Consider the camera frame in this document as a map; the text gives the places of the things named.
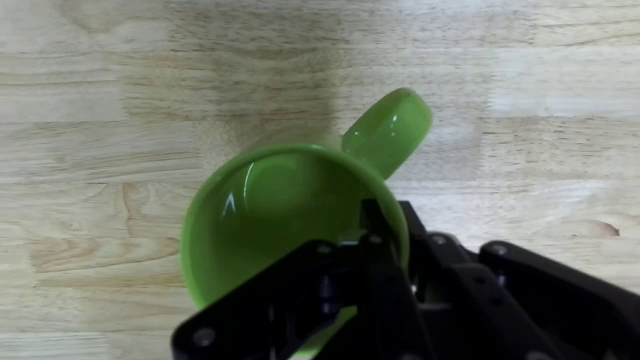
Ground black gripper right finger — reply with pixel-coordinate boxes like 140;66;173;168
398;200;640;360

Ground green ceramic mug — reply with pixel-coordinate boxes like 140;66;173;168
181;86;436;357

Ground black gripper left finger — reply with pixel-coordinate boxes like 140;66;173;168
171;198;436;360

